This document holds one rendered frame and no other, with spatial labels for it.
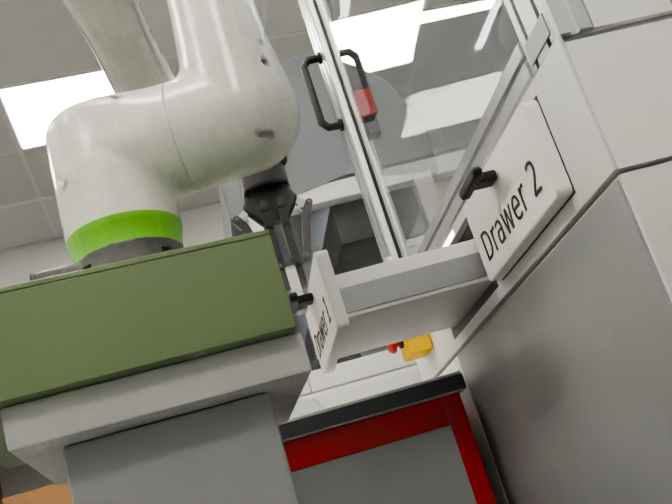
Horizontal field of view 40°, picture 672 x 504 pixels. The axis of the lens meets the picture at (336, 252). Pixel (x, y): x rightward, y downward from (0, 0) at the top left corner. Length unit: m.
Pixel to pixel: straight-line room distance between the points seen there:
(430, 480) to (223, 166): 0.62
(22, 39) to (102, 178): 3.00
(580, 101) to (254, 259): 0.34
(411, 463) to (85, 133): 0.70
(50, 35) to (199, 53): 2.97
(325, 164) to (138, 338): 1.49
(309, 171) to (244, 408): 1.44
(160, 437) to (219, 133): 0.33
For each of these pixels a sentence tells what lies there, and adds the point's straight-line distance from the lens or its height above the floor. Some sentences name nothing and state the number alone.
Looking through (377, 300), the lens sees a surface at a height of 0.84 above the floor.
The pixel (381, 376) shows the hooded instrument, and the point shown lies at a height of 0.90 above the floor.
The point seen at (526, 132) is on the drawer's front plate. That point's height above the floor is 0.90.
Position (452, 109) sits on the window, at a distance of 1.29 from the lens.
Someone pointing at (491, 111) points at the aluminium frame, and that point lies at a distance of 1.10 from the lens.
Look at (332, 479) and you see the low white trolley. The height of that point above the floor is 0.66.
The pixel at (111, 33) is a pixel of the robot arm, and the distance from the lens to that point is 1.37.
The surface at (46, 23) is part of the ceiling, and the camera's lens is 3.94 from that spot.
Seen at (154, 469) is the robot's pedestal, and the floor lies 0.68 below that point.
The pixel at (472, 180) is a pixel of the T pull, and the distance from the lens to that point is 1.06.
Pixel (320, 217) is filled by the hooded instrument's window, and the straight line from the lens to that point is 2.26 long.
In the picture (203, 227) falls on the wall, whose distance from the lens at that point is 5.84.
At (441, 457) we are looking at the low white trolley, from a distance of 1.43.
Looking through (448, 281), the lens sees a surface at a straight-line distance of 1.23.
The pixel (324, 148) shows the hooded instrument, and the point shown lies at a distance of 2.31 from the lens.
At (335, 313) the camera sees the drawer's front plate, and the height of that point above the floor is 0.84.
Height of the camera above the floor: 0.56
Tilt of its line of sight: 17 degrees up
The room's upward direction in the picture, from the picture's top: 17 degrees counter-clockwise
